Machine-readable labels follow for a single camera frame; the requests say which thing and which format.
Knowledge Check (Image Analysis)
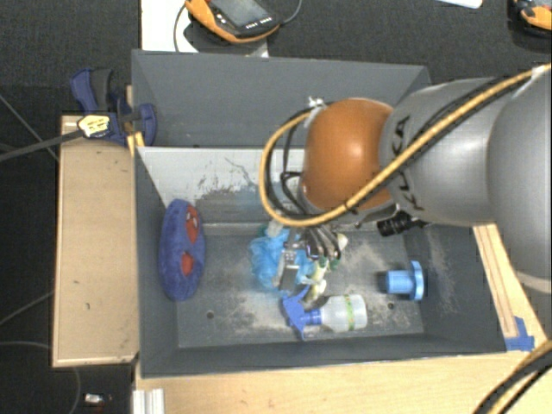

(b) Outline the light blue crumpled cloth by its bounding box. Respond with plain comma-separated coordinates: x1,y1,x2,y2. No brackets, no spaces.
248,224,315,293

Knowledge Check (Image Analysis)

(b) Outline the blue round plush toy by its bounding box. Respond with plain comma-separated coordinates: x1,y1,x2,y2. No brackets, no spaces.
157,198,206,303

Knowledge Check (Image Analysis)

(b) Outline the black cylinder on white bracket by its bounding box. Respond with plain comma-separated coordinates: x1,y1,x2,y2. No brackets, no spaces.
376,210,416,238

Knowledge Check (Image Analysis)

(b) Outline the white and green toy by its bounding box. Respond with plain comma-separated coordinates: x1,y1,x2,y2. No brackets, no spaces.
301,264,331,308

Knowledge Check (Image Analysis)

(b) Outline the clear spray bottle blue nozzle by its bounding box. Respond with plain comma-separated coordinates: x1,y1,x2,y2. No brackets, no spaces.
280,285,369,342

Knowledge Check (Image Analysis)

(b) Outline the pale wood board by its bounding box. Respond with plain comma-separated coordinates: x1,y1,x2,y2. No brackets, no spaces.
51,115,141,368

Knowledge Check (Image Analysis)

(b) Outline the grey metal bin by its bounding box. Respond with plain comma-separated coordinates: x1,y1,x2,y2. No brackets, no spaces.
130,48,508,379

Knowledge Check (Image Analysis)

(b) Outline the blue plastic bolt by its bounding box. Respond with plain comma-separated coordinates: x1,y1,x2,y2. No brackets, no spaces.
378,260,429,302

